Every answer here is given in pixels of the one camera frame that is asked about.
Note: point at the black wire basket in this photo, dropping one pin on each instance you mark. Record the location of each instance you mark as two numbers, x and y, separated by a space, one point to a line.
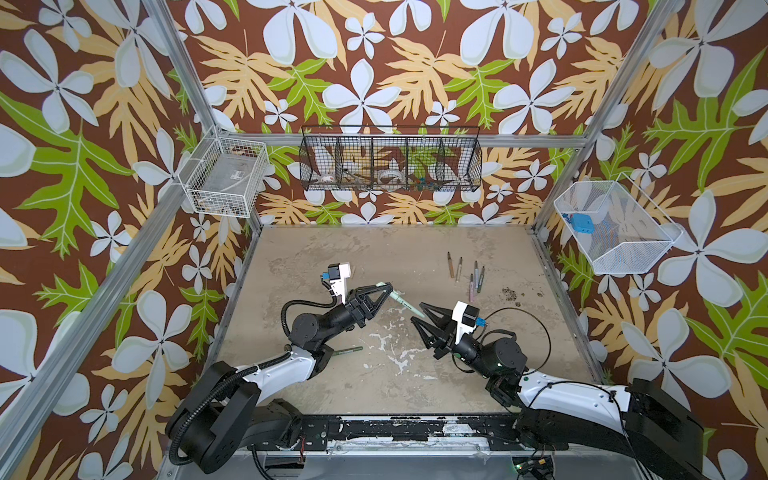
391 158

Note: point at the blue object in basket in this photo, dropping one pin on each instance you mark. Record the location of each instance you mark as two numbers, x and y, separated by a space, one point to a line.
581 223

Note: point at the white mesh basket right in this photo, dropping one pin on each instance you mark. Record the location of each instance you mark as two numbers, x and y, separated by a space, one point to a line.
632 233

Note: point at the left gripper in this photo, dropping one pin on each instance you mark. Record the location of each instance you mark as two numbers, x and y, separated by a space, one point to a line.
359 309

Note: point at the light green pen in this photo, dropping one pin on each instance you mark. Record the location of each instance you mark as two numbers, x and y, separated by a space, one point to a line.
398 297

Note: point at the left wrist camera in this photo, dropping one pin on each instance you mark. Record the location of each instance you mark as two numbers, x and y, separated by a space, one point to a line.
335 280

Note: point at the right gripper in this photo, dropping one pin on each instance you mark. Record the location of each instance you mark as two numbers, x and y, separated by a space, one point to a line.
452 330

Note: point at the brown pen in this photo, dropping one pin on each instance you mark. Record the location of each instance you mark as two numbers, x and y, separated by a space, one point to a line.
450 265

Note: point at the beige pen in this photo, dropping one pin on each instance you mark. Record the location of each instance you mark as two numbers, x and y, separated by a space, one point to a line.
458 270

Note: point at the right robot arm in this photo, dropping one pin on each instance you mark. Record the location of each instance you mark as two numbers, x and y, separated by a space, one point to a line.
639 420

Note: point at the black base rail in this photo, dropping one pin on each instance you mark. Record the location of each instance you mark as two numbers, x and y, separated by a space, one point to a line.
496 430

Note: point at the white wire basket left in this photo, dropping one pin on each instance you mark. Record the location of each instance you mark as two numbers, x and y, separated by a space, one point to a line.
223 176

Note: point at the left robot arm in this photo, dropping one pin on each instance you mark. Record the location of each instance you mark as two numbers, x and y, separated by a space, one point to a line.
221 414

